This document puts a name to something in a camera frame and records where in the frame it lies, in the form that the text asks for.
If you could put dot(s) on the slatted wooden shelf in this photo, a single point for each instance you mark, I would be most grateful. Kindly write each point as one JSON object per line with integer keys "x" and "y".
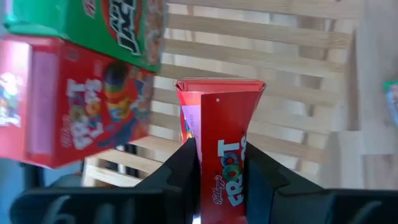
{"x": 264, "y": 62}

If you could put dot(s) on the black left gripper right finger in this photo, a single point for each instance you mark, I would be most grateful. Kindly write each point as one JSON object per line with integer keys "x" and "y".
{"x": 261, "y": 177}

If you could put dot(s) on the red Froot Loops cereal box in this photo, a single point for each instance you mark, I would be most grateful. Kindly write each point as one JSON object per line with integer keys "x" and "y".
{"x": 77, "y": 109}
{"x": 224, "y": 124}

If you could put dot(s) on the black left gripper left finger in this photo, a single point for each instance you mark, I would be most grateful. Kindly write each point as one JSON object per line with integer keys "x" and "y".
{"x": 183, "y": 174}

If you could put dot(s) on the green Apple Jacks cereal box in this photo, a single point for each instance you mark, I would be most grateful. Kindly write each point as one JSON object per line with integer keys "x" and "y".
{"x": 392, "y": 102}
{"x": 93, "y": 28}

